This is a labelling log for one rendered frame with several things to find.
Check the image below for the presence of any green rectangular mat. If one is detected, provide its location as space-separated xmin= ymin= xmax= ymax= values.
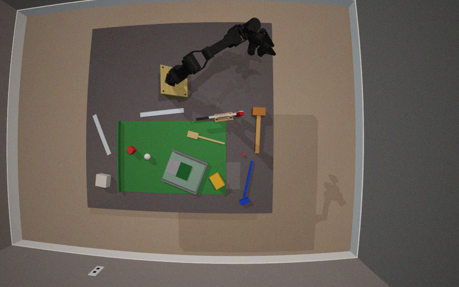
xmin=120 ymin=121 xmax=226 ymax=195

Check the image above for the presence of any white cube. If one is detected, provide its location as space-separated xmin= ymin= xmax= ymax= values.
xmin=95 ymin=173 xmax=111 ymax=188

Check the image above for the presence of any white flat bar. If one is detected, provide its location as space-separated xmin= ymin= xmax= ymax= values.
xmin=93 ymin=114 xmax=111 ymax=155
xmin=140 ymin=108 xmax=184 ymax=117

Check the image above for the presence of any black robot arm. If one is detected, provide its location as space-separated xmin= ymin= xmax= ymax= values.
xmin=165 ymin=18 xmax=261 ymax=87

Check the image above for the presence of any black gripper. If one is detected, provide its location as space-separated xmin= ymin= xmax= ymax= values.
xmin=248 ymin=28 xmax=276 ymax=57

